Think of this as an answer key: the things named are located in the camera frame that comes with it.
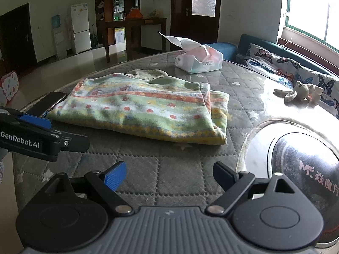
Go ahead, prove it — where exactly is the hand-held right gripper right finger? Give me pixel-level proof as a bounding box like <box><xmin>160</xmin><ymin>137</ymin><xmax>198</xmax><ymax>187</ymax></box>
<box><xmin>205</xmin><ymin>161</ymin><xmax>299</xmax><ymax>216</ymax></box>

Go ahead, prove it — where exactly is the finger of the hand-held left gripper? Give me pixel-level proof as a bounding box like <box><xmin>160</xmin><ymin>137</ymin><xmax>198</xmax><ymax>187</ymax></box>
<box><xmin>0</xmin><ymin>106</ymin><xmax>62</xmax><ymax>136</ymax></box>
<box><xmin>57</xmin><ymin>133</ymin><xmax>91</xmax><ymax>153</ymax></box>

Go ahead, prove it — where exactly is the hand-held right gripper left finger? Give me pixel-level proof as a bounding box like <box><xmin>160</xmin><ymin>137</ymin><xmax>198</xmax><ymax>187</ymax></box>
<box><xmin>40</xmin><ymin>161</ymin><xmax>135</xmax><ymax>216</ymax></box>

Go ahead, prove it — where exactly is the patterned pastel fleece garment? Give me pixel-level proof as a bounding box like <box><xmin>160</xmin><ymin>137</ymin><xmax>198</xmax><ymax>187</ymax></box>
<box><xmin>46</xmin><ymin>69</ymin><xmax>230</xmax><ymax>145</ymax></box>

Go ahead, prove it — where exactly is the black smartphone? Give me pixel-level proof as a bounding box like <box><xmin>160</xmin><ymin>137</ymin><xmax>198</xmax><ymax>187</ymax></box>
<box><xmin>26</xmin><ymin>91</ymin><xmax>67</xmax><ymax>117</ymax></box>

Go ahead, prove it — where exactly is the white polka dot box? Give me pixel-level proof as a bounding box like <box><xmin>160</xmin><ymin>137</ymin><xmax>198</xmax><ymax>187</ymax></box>
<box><xmin>0</xmin><ymin>70</ymin><xmax>20</xmax><ymax>107</ymax></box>

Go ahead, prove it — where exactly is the grey quilted star table cover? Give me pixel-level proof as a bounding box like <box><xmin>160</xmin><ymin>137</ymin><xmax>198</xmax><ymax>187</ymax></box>
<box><xmin>12</xmin><ymin>49</ymin><xmax>339</xmax><ymax>247</ymax></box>

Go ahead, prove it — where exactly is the plain dark door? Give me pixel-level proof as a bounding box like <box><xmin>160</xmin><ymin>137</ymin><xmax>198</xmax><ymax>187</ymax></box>
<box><xmin>0</xmin><ymin>3</ymin><xmax>37</xmax><ymax>72</ymax></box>

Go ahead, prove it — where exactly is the water dispenser with blue bottle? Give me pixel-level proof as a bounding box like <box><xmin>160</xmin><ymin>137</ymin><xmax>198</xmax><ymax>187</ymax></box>
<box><xmin>51</xmin><ymin>14</ymin><xmax>72</xmax><ymax>59</ymax></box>

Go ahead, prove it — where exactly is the white refrigerator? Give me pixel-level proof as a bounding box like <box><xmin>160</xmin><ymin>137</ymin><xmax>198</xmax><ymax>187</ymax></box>
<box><xmin>70</xmin><ymin>3</ymin><xmax>92</xmax><ymax>54</ymax></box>

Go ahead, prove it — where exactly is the white plush rabbit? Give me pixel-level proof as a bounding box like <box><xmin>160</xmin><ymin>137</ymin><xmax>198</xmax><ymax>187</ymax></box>
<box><xmin>273</xmin><ymin>80</ymin><xmax>324</xmax><ymax>105</ymax></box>

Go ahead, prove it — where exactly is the white paper sign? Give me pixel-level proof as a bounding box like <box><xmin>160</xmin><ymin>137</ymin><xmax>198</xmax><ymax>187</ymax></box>
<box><xmin>115</xmin><ymin>28</ymin><xmax>126</xmax><ymax>44</ymax></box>

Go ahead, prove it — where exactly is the soft pack of tissues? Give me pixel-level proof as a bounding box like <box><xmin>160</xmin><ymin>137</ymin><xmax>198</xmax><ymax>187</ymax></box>
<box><xmin>158</xmin><ymin>31</ymin><xmax>223</xmax><ymax>74</ymax></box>

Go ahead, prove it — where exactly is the blue footstool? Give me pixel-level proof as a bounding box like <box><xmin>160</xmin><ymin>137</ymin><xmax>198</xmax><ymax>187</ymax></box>
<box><xmin>206</xmin><ymin>42</ymin><xmax>238</xmax><ymax>61</ymax></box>

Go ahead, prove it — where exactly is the dark wooden desk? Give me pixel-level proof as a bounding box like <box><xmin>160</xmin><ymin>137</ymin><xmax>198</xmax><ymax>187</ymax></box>
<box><xmin>96</xmin><ymin>17</ymin><xmax>167</xmax><ymax>63</ymax></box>

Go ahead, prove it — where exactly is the teal sofa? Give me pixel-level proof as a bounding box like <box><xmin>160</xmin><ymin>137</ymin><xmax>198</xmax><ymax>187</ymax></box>
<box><xmin>236</xmin><ymin>33</ymin><xmax>339</xmax><ymax>123</ymax></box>

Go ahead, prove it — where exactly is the orange bag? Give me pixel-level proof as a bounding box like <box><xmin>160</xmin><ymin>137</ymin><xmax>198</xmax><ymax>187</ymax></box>
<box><xmin>125</xmin><ymin>8</ymin><xmax>143</xmax><ymax>19</ymax></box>

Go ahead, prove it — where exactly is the dark wooden door frosted glass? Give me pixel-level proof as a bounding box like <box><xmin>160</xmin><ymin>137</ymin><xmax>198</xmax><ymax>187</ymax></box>
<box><xmin>171</xmin><ymin>0</ymin><xmax>222</xmax><ymax>44</ymax></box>

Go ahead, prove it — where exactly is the green framed window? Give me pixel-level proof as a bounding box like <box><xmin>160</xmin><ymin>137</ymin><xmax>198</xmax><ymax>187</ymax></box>
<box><xmin>276</xmin><ymin>0</ymin><xmax>339</xmax><ymax>55</ymax></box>

